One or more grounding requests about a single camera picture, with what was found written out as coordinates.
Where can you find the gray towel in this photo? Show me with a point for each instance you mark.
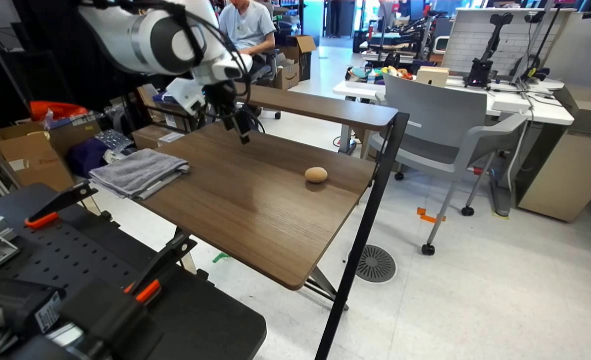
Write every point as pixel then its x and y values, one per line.
pixel 135 172

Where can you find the white desk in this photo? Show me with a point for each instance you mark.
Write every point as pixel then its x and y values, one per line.
pixel 525 105

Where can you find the brown round object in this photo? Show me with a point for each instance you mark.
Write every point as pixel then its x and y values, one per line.
pixel 316 174

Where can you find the small tan box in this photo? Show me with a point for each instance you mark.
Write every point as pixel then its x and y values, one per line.
pixel 432 76

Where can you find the round floor drain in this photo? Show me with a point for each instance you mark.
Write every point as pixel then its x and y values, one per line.
pixel 376 263

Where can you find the brown table with black legs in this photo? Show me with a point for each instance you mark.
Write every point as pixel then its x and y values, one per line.
pixel 325 107

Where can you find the black robot on desk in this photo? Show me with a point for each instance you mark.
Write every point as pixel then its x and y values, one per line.
pixel 481 67

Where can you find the white brick pattern panel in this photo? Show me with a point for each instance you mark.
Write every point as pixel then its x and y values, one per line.
pixel 470 45

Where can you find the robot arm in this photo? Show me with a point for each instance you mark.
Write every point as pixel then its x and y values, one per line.
pixel 125 35

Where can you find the person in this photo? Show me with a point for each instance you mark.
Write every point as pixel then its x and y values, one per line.
pixel 247 25

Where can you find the black clamp with orange trigger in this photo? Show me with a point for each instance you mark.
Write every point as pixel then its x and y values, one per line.
pixel 162 262
pixel 60 202

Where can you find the beige cabinet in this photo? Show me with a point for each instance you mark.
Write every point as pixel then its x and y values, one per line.
pixel 570 170

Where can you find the orange plastic bag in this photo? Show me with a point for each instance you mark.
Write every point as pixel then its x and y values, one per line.
pixel 55 109

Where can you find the stack of cardboard boxes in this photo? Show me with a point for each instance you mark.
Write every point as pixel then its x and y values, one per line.
pixel 290 65

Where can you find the black power brick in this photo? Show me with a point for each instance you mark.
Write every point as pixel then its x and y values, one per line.
pixel 10 305

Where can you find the dark blue bag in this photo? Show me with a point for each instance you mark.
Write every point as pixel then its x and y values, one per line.
pixel 87 155

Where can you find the flat cardboard box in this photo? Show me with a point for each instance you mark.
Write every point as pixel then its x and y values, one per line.
pixel 150 136

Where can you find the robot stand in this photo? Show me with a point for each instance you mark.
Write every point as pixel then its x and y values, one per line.
pixel 95 260

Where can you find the office chair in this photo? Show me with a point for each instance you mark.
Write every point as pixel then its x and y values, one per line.
pixel 267 67

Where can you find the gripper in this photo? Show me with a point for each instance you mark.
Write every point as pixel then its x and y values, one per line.
pixel 222 100

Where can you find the large cardboard box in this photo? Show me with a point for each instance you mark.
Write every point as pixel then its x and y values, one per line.
pixel 32 155

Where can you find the grey chair on casters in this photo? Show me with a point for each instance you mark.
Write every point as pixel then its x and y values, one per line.
pixel 435 120

